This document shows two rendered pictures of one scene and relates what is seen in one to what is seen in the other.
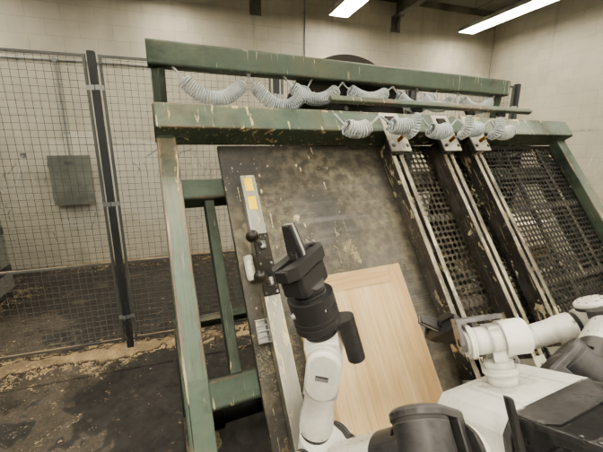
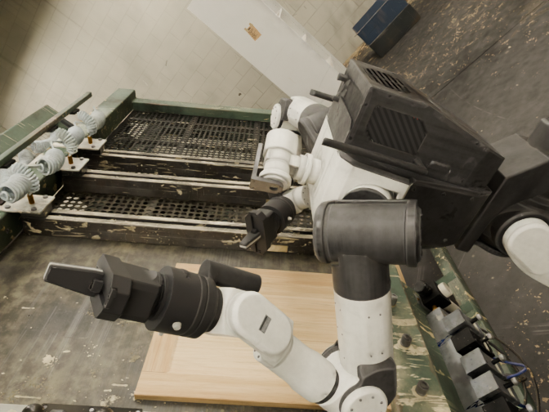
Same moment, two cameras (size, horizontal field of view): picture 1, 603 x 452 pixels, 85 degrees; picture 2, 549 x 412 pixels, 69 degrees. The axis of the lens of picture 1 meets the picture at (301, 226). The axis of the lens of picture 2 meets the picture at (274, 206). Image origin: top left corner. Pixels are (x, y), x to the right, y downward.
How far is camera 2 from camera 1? 0.23 m
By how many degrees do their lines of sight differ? 39
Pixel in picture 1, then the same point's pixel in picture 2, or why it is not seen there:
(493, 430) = (349, 174)
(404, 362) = (283, 296)
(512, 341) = (283, 143)
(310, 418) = (307, 373)
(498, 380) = (314, 171)
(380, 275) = not seen: hidden behind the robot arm
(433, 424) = (334, 211)
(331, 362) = (249, 300)
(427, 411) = (322, 212)
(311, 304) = (171, 288)
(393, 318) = not seen: hidden behind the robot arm
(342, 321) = (207, 271)
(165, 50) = not seen: outside the picture
